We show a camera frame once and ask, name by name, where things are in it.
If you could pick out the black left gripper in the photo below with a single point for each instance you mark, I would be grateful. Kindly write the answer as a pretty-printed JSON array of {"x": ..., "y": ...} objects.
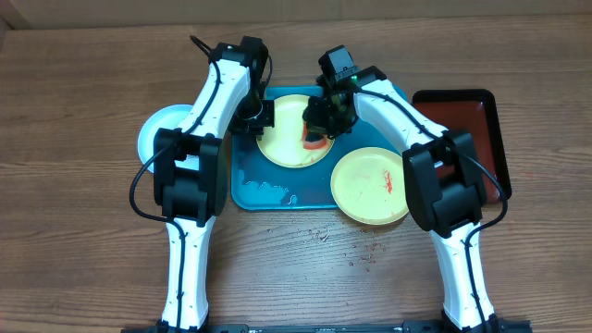
[{"x": 257, "y": 129}]

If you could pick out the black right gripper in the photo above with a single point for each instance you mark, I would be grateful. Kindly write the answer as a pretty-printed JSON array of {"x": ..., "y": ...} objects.
[{"x": 325, "y": 122}]

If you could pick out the pink cleaning sponge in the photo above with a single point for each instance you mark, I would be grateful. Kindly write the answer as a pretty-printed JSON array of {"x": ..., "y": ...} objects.
[{"x": 313, "y": 140}]

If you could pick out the yellow plate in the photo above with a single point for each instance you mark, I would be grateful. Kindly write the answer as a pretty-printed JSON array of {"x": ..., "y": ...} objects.
[
  {"x": 367, "y": 185},
  {"x": 282, "y": 144}
]

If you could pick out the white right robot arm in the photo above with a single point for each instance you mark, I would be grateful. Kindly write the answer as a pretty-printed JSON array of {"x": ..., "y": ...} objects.
[{"x": 443, "y": 181}]

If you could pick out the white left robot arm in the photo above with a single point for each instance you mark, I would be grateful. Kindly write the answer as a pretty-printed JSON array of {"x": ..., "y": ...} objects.
[{"x": 190, "y": 178}]

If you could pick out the teal plastic tray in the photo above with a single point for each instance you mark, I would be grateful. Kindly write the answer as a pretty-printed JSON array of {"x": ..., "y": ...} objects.
[{"x": 258, "y": 184}]

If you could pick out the black tray with red liquid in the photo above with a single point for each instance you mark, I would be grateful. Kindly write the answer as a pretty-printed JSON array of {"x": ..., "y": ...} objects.
[{"x": 473, "y": 111}]

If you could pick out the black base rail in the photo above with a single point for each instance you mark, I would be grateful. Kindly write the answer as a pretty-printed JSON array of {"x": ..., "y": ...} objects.
[{"x": 496, "y": 325}]

